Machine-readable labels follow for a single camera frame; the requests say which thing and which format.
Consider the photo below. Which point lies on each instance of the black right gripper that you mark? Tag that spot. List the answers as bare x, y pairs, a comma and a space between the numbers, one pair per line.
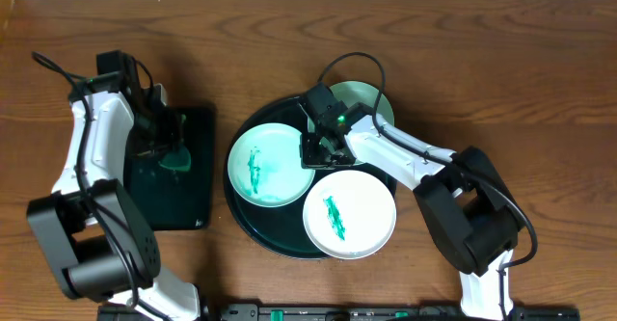
308, 158

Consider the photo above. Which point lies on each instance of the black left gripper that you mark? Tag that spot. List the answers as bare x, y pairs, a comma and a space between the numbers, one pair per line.
157, 144

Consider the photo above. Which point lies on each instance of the green sponge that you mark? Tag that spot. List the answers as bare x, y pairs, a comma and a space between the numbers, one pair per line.
175, 156

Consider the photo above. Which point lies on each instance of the mint plate stained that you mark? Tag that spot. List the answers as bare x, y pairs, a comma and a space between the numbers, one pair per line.
265, 166

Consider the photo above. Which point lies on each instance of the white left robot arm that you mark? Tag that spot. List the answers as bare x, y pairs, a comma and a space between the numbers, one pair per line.
96, 241

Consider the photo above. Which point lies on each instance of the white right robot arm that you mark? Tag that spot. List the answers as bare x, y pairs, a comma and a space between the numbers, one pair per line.
471, 216

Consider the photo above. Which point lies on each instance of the rectangular dark green tray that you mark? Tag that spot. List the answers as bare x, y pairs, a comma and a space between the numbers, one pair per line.
173, 200

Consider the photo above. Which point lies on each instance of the round dark green tray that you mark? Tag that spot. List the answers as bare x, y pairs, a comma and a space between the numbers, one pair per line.
281, 229

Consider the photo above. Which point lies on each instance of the mint plate at back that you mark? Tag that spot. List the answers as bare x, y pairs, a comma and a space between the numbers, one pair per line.
351, 92

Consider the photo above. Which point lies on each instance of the white plate green stain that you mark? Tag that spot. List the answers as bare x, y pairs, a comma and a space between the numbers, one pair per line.
349, 215

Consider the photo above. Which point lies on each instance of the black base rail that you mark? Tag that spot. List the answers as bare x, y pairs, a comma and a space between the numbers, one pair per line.
251, 312

